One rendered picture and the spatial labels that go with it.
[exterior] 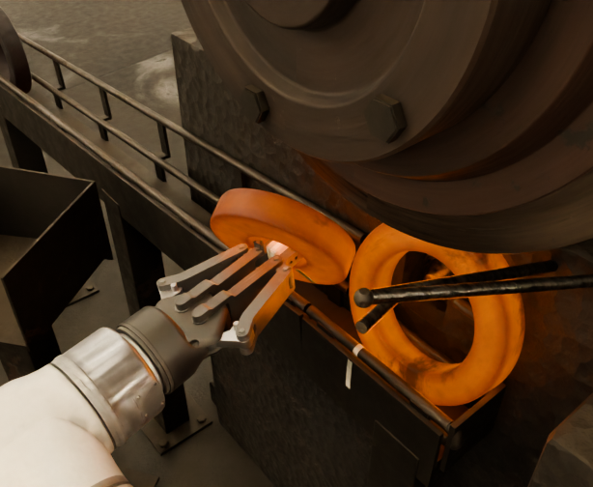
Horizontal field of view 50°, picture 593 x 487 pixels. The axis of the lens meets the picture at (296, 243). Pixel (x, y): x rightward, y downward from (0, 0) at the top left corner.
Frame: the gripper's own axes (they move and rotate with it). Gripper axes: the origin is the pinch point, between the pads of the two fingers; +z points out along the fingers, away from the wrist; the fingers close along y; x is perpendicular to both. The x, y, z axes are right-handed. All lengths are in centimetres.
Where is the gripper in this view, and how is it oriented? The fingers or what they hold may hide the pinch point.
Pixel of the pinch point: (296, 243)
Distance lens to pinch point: 66.3
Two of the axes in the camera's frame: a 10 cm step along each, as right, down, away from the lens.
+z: 6.8, -5.2, 5.2
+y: 7.2, 3.5, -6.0
